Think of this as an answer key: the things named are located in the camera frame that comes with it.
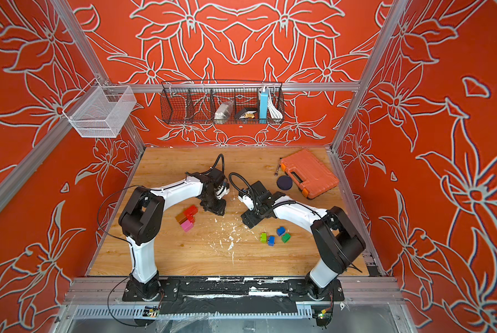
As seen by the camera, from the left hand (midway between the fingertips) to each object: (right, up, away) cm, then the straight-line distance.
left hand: (221, 210), depth 93 cm
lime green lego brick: (+19, -9, -10) cm, 23 cm away
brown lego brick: (-17, -2, -5) cm, 18 cm away
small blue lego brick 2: (+26, -8, -6) cm, 28 cm away
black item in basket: (+12, +43, -6) cm, 45 cm away
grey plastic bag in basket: (+2, +46, 0) cm, 46 cm away
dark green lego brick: (+28, -10, -9) cm, 31 cm away
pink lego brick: (-14, -6, -6) cm, 16 cm away
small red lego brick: (-14, -1, -2) cm, 14 cm away
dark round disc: (+32, +12, +12) cm, 36 cm away
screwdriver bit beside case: (+30, +20, +17) cm, 39 cm away
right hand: (+12, -1, -5) cm, 13 cm away
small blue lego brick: (+22, -11, -9) cm, 26 cm away
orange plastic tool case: (+43, +16, +8) cm, 46 cm away
